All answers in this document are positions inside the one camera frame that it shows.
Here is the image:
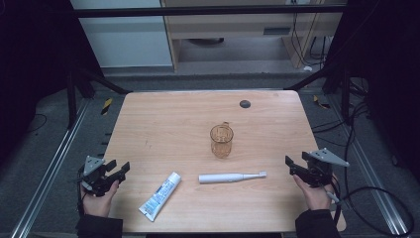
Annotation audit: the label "light wooden desk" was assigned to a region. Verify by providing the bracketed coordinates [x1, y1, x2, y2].
[159, 0, 345, 71]

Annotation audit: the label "grey cable plug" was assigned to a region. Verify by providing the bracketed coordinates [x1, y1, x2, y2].
[324, 188, 342, 204]

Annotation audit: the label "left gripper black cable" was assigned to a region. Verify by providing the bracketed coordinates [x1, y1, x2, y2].
[76, 189, 87, 216]

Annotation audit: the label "white toothpaste tube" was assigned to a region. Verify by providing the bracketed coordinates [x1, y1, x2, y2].
[138, 171, 183, 223]

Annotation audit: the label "amber transparent cup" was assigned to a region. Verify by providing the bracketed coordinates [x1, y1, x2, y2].
[209, 121, 235, 160]

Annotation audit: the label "thin black floor cable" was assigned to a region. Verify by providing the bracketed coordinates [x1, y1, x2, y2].
[27, 113, 48, 134]

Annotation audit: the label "black metal stand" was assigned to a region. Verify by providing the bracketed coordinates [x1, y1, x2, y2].
[283, 60, 353, 125]
[64, 63, 134, 131]

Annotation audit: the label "person's left hand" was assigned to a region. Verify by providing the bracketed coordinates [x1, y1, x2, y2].
[80, 179, 120, 219]

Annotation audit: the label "white cabinet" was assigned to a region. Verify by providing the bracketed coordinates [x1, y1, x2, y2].
[69, 0, 174, 69]

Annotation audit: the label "dark curtain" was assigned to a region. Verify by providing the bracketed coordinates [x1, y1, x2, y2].
[0, 0, 104, 163]
[325, 0, 420, 181]

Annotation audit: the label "white electric toothbrush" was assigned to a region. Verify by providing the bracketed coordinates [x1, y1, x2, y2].
[197, 170, 268, 185]

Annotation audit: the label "black floor cable bundle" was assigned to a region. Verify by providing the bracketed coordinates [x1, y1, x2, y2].
[311, 77, 371, 186]

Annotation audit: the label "aluminium floor rail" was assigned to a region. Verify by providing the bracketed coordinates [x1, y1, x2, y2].
[326, 94, 410, 236]
[10, 98, 91, 238]

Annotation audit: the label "yellow black tape strip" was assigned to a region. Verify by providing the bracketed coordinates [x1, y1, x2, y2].
[312, 94, 332, 110]
[100, 97, 114, 116]

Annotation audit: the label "person's right hand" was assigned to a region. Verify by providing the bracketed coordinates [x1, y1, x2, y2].
[292, 174, 335, 212]

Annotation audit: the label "black looped cable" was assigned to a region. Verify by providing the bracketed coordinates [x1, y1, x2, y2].
[332, 185, 416, 238]

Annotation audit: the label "black cables under desk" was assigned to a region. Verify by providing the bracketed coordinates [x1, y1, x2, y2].
[290, 13, 332, 67]

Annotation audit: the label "black horizontal frame bar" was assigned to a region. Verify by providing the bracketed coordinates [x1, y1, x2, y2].
[70, 4, 349, 19]

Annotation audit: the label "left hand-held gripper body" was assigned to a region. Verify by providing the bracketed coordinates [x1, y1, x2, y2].
[78, 155, 115, 198]

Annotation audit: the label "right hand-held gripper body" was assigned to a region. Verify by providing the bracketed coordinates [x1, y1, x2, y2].
[300, 147, 351, 189]

